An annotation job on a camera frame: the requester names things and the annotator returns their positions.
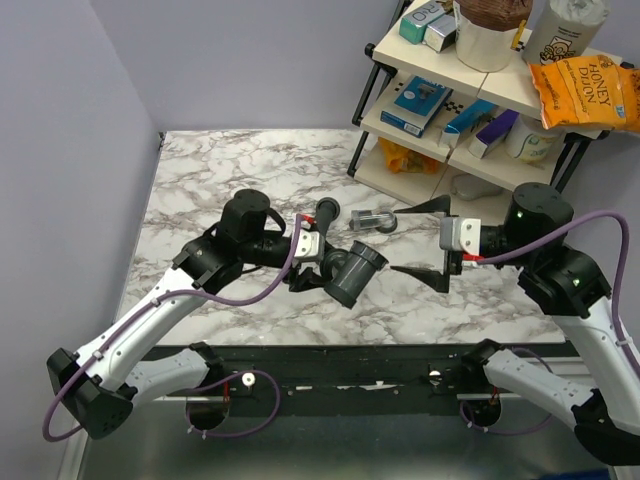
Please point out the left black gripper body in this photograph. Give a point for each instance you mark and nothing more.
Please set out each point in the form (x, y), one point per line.
(265, 250)

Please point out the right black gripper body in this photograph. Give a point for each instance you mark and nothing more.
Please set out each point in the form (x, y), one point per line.
(501, 242)

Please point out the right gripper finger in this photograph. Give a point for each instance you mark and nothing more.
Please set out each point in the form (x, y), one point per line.
(439, 281)
(439, 204)

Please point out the grey T pipe fitting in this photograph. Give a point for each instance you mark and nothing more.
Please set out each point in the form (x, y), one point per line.
(347, 273)

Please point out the clear plastic pipe fitting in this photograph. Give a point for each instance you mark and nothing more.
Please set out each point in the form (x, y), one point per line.
(383, 221)

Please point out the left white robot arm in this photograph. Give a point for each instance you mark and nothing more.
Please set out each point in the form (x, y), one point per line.
(238, 261)

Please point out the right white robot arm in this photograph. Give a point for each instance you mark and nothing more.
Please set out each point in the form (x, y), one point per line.
(570, 288)

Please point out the orange snack bag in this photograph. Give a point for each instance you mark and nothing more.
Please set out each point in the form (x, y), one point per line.
(399, 159)

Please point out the cream tiered shelf rack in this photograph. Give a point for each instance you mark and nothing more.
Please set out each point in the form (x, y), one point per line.
(395, 60)

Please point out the blue white carton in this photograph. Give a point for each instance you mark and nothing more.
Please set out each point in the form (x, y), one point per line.
(465, 122)

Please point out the purple white carton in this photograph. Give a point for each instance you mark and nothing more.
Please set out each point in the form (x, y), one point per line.
(491, 135)

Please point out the blue product box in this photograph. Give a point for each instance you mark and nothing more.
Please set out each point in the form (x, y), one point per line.
(414, 105)

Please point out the white round container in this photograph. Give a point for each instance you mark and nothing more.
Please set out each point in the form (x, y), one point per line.
(529, 141)

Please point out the silver small box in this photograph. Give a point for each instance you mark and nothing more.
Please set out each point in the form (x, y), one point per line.
(441, 33)

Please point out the white tub brown lid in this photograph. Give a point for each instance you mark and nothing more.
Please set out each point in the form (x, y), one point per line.
(486, 31)

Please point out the orange honey dijon chip bag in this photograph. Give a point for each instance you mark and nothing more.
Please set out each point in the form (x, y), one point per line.
(588, 92)

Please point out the teal green box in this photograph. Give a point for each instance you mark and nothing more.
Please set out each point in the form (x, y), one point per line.
(413, 25)

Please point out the grey cylindrical canister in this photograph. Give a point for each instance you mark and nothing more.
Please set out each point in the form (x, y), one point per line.
(564, 30)

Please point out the aluminium frame rail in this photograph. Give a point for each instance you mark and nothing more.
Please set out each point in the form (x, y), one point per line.
(550, 367)

